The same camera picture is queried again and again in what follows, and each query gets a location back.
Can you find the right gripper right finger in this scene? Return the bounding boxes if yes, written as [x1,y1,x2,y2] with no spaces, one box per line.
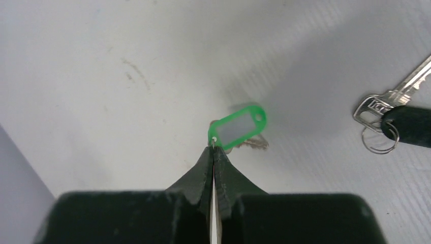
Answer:
[213,147,386,243]

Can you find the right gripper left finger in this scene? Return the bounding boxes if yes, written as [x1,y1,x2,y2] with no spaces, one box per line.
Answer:
[33,146,214,243]

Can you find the green tag key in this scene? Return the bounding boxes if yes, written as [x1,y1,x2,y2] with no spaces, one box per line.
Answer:
[207,103,269,154]

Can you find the black fob key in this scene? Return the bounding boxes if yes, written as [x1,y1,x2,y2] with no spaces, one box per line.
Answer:
[352,57,430,155]

